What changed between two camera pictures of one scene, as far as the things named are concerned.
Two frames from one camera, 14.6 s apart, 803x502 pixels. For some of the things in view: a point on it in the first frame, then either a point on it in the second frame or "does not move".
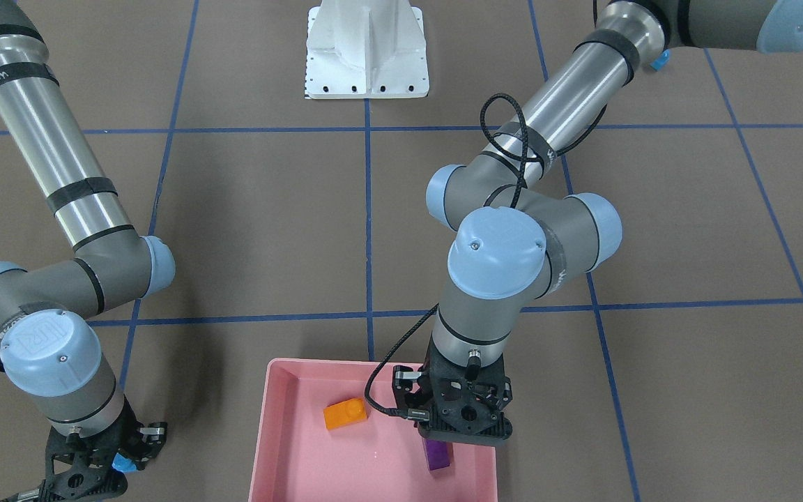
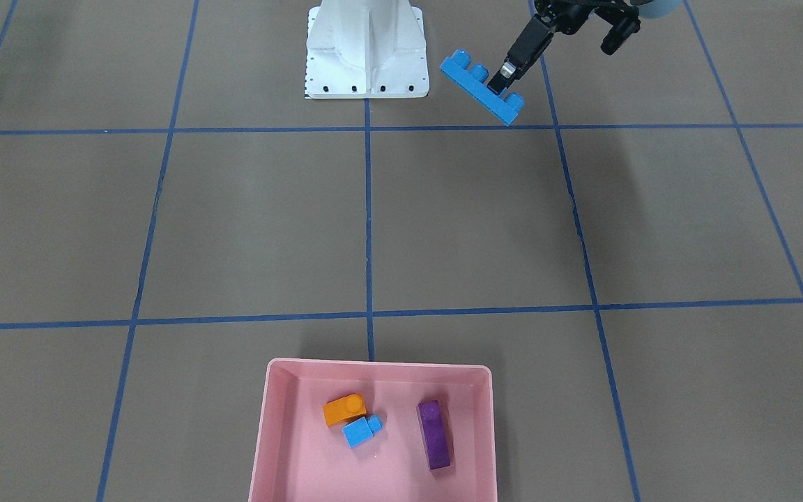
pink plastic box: [321, 440] does not move
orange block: [344, 413] does not move
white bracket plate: [366, 49] does not move
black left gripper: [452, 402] -> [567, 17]
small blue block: [124, 464] -> [362, 429]
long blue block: [661, 61] -> [470, 80]
